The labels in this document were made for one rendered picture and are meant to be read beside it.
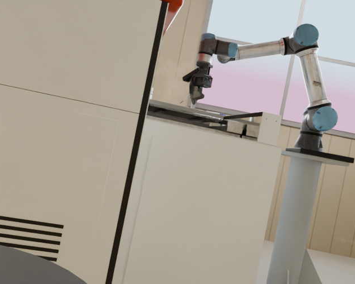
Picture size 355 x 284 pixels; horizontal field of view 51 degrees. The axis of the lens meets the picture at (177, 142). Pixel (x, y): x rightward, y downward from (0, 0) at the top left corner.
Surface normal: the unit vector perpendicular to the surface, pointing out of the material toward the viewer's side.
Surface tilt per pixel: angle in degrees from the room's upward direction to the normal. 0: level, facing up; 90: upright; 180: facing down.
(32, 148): 90
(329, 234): 90
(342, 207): 90
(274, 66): 90
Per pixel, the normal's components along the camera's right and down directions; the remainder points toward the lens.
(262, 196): 0.19, 0.03
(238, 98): -0.02, -0.01
